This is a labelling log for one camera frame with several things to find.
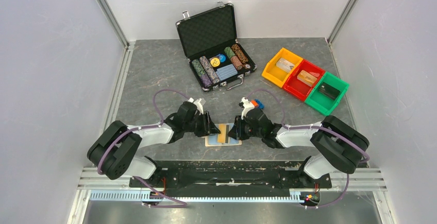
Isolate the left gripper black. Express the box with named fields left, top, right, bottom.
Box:
left=183, top=111, right=221, bottom=137

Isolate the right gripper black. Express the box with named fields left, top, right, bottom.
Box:
left=228, top=114, right=263, bottom=141

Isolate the beige gold card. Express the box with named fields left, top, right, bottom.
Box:
left=218, top=124, right=231, bottom=144

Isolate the beige leather card holder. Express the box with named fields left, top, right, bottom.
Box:
left=205, top=123, right=242, bottom=147

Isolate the black card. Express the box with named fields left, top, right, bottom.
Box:
left=318, top=82, right=341, bottom=100

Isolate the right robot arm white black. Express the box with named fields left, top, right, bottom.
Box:
left=228, top=109, right=369, bottom=187

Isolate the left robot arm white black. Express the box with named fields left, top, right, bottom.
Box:
left=87, top=99, right=220, bottom=187

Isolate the white card in yellow bin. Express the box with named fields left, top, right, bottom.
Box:
left=276, top=58, right=295, bottom=73

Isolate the orange card in red bin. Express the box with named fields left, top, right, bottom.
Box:
left=297, top=71, right=317, bottom=87

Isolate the orange blue toy car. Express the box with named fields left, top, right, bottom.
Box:
left=250, top=99, right=264, bottom=110

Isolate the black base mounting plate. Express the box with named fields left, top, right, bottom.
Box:
left=146, top=161, right=332, bottom=197

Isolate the black poker chip case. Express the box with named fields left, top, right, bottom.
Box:
left=176, top=2, right=257, bottom=92

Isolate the yellow plastic bin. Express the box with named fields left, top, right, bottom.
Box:
left=261, top=48, right=303, bottom=88

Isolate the red plastic bin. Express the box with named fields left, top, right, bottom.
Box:
left=282, top=59, right=326, bottom=101

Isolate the green plastic bin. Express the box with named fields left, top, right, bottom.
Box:
left=305, top=72, right=349, bottom=116

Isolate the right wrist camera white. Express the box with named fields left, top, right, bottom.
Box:
left=239, top=97, right=255, bottom=119

